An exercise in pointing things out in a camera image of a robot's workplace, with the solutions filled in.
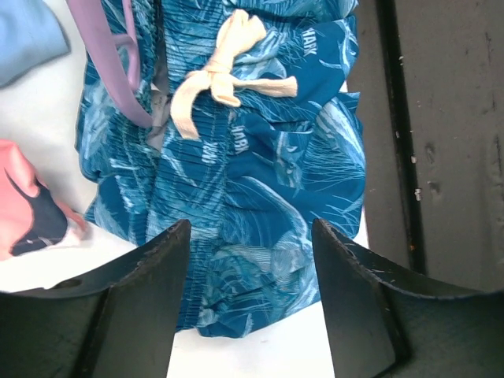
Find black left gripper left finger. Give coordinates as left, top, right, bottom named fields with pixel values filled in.
left=1, top=220, right=191, bottom=377

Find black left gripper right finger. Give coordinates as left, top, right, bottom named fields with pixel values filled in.
left=312, top=219, right=503, bottom=378

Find blue leaf print shorts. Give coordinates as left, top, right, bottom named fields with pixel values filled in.
left=76, top=1, right=366, bottom=338

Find purple plastic hanger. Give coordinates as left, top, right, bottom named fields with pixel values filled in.
left=67, top=0, right=153, bottom=128

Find pink patterned shorts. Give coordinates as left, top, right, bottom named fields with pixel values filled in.
left=1, top=139, right=87, bottom=261

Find light blue shorts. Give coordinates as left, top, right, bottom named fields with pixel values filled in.
left=1, top=0, right=70, bottom=87

